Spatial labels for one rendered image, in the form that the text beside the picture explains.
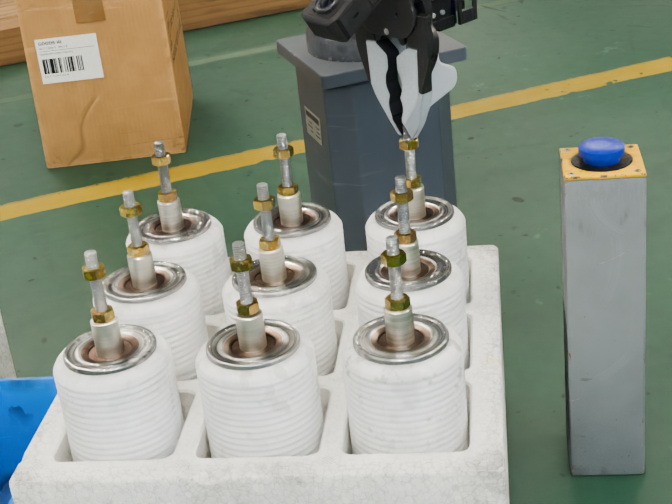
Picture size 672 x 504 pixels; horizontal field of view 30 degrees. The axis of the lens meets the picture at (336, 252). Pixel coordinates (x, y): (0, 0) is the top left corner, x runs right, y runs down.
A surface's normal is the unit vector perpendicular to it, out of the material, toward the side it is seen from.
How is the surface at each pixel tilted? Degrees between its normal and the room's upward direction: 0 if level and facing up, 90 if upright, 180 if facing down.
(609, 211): 90
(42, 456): 0
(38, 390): 88
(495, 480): 90
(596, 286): 90
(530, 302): 0
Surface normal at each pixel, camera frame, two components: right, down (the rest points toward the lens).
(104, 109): 0.06, 0.41
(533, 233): -0.10, -0.90
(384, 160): 0.33, 0.38
